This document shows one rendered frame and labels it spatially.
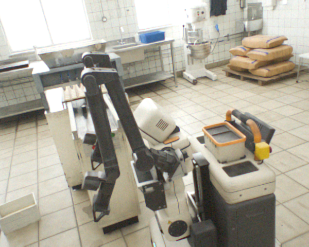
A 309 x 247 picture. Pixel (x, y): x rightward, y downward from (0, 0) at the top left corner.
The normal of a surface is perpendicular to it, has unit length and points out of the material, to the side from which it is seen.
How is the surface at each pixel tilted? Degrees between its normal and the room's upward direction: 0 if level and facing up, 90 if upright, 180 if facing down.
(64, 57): 115
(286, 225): 0
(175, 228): 90
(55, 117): 90
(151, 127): 90
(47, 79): 90
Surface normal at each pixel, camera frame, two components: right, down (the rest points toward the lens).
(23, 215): 0.48, 0.29
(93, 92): 0.23, 0.35
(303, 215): -0.14, -0.91
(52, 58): 0.35, 0.69
